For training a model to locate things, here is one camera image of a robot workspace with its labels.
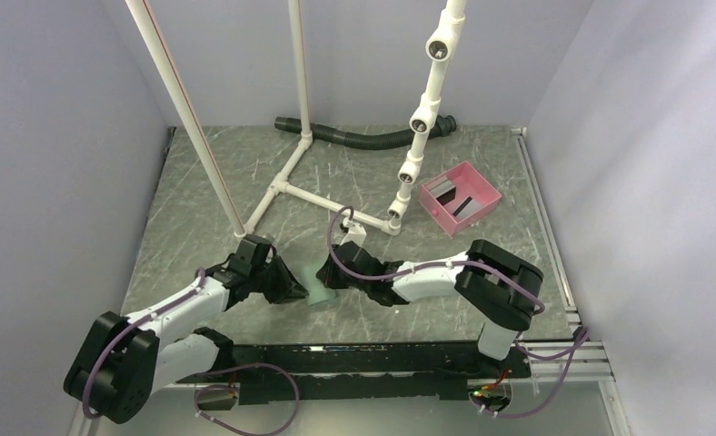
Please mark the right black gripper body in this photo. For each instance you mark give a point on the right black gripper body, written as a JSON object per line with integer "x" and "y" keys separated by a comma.
{"x": 335, "y": 278}

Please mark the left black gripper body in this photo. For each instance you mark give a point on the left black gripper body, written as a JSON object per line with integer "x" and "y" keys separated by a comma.
{"x": 261, "y": 276}

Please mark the grey card stack in tray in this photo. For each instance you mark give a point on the grey card stack in tray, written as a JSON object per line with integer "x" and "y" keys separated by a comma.
{"x": 442, "y": 190}

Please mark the pink plastic card tray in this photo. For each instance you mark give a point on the pink plastic card tray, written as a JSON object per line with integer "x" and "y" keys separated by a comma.
{"x": 469, "y": 182}

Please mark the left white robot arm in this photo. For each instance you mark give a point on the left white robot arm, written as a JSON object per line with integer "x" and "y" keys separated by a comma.
{"x": 126, "y": 358}

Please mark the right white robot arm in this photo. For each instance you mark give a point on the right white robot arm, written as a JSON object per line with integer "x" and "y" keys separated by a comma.
{"x": 502, "y": 286}

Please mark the black striped card in tray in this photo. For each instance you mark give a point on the black striped card in tray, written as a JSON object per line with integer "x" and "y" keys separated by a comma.
{"x": 468, "y": 207}

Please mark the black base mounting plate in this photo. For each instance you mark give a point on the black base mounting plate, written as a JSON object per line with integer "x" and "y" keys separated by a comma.
{"x": 445, "y": 370}

